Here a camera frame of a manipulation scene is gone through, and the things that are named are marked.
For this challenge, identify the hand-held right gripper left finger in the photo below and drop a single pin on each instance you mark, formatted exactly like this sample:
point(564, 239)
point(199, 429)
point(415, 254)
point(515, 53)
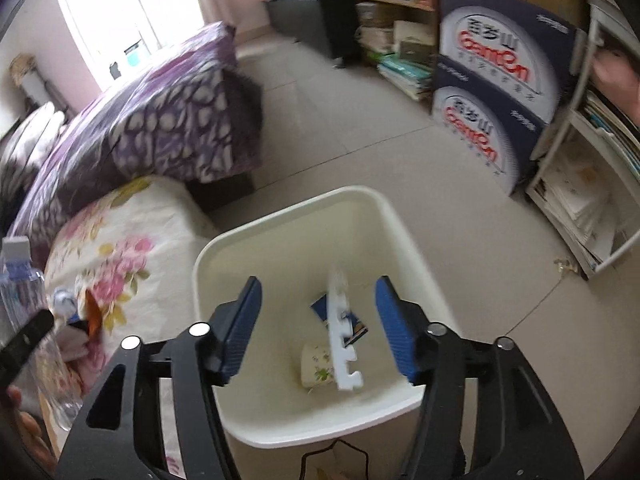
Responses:
point(242, 332)

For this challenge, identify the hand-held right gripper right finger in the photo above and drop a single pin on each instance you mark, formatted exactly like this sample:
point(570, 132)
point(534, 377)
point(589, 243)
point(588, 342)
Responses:
point(395, 332)

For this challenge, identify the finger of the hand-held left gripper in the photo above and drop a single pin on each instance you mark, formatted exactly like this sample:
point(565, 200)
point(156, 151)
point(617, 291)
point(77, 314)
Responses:
point(25, 342)

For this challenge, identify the clear plastic water bottle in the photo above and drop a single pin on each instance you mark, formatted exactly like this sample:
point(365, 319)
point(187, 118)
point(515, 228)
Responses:
point(20, 285)

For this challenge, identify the white foam puzzle piece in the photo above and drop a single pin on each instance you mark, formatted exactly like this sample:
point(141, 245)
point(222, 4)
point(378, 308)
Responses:
point(334, 320)

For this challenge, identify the floral paper cup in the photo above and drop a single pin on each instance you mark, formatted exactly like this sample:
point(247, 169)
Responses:
point(315, 365)

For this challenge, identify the blue printed card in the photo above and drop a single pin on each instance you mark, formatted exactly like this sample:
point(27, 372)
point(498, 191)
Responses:
point(318, 308)

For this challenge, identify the white plastic trash bin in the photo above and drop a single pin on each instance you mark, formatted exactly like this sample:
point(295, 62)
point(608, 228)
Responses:
point(300, 240)

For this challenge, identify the person's left hand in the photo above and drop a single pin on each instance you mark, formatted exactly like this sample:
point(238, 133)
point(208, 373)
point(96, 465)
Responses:
point(32, 432)

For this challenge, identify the crumpled blue white wrapper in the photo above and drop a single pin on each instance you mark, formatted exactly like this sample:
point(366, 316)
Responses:
point(65, 302)

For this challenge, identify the floral bed blanket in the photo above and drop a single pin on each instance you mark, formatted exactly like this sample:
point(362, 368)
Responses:
point(145, 220)

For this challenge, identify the pale pillow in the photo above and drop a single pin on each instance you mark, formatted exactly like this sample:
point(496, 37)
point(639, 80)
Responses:
point(30, 135)

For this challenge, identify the dark blue printed carton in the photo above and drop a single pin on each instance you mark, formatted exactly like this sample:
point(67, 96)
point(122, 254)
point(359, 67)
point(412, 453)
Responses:
point(500, 45)
point(480, 135)

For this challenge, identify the stack of white papers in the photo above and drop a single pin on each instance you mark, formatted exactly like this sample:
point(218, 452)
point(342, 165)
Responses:
point(580, 200)

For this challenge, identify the purple patterned quilt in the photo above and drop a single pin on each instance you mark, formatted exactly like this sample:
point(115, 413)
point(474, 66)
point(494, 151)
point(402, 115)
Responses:
point(150, 110)

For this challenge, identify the stack of teal books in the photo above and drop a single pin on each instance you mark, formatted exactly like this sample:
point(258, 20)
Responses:
point(407, 72)

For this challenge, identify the teal container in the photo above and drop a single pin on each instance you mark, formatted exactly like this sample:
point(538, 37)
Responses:
point(134, 55)

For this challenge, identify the white shelf rack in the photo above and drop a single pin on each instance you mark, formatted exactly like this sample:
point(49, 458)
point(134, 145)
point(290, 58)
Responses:
point(582, 75)

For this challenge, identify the black storage ottoman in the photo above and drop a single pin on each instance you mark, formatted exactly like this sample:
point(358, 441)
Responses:
point(320, 15)

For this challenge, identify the wooden bookshelf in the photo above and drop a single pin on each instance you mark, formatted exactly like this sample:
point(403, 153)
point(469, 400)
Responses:
point(395, 4)

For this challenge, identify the pink cloth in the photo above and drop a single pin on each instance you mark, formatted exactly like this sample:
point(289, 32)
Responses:
point(617, 72)

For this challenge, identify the bright window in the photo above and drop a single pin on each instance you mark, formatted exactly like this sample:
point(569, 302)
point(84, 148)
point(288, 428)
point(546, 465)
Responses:
point(125, 5)

